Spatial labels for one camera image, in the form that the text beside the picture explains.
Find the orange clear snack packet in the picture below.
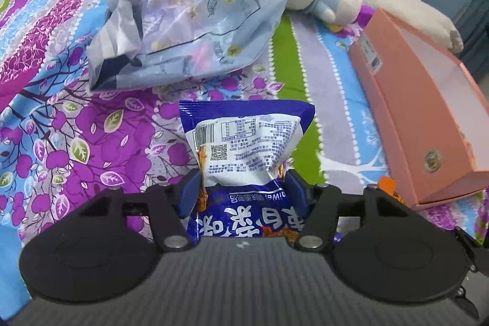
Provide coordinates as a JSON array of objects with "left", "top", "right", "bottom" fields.
[{"left": 377, "top": 175, "right": 406, "bottom": 206}]

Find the blue white chip bag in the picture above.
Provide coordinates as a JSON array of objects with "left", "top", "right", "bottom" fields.
[{"left": 179, "top": 100, "right": 315, "bottom": 244}]

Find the pink cardboard box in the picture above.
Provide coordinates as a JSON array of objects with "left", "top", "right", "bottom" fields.
[{"left": 349, "top": 9, "right": 488, "bottom": 209}]

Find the light blue plastic bag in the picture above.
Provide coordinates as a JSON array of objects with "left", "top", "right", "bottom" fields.
[{"left": 85, "top": 0, "right": 287, "bottom": 92}]

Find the blue curtain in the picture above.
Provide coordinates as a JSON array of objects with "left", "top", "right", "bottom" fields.
[{"left": 455, "top": 0, "right": 489, "bottom": 82}]

